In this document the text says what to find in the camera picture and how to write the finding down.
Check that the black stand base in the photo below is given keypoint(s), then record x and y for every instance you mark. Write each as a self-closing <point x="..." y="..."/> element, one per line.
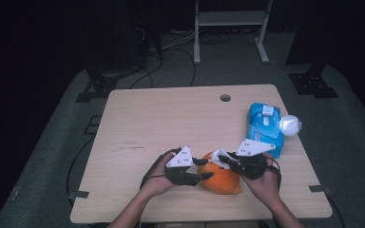
<point x="310" y="84"/>
<point x="99" y="86"/>

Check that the white wet wipe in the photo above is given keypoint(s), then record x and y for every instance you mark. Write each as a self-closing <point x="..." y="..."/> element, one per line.
<point x="215" y="156"/>

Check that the white round plastic object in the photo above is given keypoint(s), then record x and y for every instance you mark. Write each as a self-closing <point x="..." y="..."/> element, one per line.
<point x="290" y="125"/>

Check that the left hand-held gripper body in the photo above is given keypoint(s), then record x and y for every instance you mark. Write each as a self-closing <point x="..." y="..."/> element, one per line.
<point x="179" y="174"/>

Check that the white metal stand frame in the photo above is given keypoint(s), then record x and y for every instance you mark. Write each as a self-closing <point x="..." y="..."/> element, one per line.
<point x="231" y="18"/>

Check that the blue wet wipe pack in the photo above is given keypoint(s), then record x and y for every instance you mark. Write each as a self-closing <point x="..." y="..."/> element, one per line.
<point x="259" y="126"/>

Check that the person's left hand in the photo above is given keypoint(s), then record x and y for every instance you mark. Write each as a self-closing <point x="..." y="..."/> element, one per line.
<point x="158" y="183"/>

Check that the black tape strip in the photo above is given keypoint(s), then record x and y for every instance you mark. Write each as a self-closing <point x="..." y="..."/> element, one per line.
<point x="79" y="194"/>
<point x="319" y="189"/>

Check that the person's right hand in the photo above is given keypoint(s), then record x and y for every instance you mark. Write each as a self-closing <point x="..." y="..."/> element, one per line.
<point x="266" y="186"/>

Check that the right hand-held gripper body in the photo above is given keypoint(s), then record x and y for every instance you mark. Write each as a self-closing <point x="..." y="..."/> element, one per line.
<point x="250" y="166"/>

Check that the orange plush toy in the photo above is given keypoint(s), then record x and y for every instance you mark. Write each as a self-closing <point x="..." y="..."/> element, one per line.
<point x="221" y="183"/>

